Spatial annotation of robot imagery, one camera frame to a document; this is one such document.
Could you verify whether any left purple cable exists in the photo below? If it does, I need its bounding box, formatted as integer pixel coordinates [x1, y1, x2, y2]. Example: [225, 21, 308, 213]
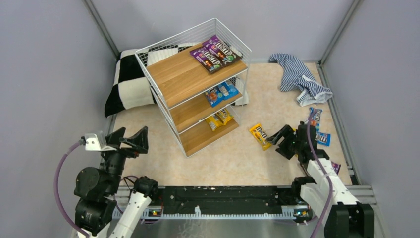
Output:
[53, 141, 89, 238]

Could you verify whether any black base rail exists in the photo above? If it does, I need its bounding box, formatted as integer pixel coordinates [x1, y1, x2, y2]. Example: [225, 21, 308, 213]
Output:
[98, 184, 375, 227]

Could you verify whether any blue candy bag flat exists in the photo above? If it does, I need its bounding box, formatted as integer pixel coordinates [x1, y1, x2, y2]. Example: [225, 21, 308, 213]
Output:
[316, 131, 331, 146]

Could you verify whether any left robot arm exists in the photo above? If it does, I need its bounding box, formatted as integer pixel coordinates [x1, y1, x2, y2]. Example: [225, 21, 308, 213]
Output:
[74, 126, 158, 238]

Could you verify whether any yellow candy bag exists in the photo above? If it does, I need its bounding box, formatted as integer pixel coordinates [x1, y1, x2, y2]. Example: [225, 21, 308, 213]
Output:
[206, 115, 224, 131]
[216, 109, 234, 125]

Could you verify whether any purple candy bag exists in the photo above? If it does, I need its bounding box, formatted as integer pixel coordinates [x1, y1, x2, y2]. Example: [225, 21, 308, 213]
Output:
[331, 161, 341, 175]
[190, 47, 224, 74]
[203, 35, 242, 66]

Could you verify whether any blue candy bag on shelf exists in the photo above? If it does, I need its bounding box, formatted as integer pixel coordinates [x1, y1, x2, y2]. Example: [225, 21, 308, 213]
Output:
[217, 80, 239, 100]

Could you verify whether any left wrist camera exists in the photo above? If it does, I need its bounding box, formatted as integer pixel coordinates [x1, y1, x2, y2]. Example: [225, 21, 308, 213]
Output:
[84, 131, 117, 152]

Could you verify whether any black white checkered pillow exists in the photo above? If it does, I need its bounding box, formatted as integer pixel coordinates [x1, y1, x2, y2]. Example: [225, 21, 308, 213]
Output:
[104, 42, 198, 117]

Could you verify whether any white wire shelf rack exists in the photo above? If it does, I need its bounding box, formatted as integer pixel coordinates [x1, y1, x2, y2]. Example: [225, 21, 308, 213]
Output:
[137, 18, 252, 157]

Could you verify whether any blue candy bag floor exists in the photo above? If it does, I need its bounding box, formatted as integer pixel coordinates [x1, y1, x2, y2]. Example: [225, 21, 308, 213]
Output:
[205, 86, 224, 108]

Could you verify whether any blue striped cloth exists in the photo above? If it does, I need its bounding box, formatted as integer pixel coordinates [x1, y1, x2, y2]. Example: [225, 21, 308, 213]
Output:
[269, 53, 333, 107]

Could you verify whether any blue candy bag upright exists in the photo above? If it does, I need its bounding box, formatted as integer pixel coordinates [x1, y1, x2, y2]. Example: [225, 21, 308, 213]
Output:
[309, 107, 323, 131]

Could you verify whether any yellow candy bag right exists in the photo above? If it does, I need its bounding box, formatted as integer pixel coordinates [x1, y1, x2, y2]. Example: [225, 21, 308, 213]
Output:
[216, 109, 234, 125]

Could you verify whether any purple candy bag front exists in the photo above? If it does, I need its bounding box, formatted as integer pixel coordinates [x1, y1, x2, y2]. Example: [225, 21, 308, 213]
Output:
[190, 47, 224, 74]

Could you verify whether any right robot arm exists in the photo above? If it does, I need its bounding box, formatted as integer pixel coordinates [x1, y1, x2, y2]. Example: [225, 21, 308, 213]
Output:
[265, 122, 375, 238]

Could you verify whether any yellow candy bag front up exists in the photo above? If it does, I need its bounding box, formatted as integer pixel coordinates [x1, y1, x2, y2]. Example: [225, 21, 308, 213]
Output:
[249, 123, 272, 151]

